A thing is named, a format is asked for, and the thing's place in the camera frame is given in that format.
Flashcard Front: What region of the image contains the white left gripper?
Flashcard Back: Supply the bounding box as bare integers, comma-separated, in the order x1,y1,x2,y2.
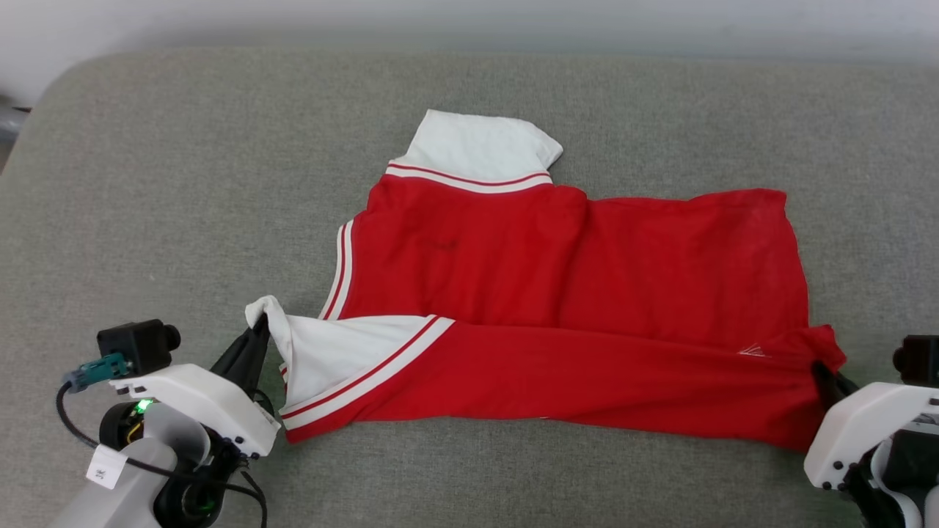
109,315,282,460

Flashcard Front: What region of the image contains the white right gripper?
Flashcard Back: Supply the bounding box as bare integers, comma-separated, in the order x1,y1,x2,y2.
803,362,939,491

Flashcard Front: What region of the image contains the red and white jersey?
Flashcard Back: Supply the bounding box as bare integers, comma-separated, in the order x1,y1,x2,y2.
245,109,847,452

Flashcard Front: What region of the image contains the white paper label tag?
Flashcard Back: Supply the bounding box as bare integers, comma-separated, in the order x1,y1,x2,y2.
85,444,128,491

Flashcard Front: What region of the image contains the teal cable connector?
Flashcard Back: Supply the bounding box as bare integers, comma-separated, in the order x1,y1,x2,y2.
62,353,131,391

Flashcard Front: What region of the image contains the thin black cable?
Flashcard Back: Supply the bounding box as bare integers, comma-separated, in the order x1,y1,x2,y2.
56,381,269,528

